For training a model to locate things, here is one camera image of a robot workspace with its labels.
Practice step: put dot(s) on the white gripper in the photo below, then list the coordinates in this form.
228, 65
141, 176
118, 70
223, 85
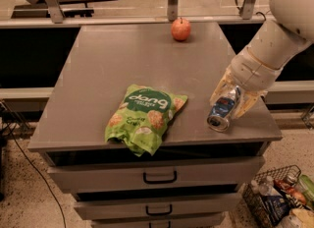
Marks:
251, 71

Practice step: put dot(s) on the green item in basket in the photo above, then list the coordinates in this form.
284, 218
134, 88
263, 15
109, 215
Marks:
306, 186

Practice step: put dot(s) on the red apple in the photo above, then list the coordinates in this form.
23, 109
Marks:
180, 29

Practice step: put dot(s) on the black wire basket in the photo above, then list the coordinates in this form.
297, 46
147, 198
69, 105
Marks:
269, 208

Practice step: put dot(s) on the silver blue redbull can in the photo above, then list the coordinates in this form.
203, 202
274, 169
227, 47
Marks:
222, 110

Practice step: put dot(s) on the middle grey drawer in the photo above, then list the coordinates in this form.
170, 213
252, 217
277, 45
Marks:
148, 208

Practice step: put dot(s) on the grey drawer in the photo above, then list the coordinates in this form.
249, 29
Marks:
196, 221
148, 208
177, 174

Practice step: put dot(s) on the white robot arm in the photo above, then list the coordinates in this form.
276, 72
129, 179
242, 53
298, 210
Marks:
290, 32

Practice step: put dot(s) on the clear plastic water bottle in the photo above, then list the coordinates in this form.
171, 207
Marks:
266, 187

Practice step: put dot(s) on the grey drawer cabinet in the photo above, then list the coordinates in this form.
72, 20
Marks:
103, 63

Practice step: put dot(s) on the green dong chips bag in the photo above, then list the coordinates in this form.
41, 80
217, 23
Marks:
143, 117

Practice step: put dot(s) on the left metal bracket post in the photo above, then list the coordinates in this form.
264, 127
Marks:
55, 12

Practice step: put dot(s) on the bottom grey drawer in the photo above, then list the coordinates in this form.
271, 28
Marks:
196, 221

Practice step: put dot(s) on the red snack package in basket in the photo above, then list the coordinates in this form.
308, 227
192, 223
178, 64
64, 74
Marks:
287, 188

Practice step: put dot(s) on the top grey drawer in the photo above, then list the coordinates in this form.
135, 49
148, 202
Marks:
177, 174

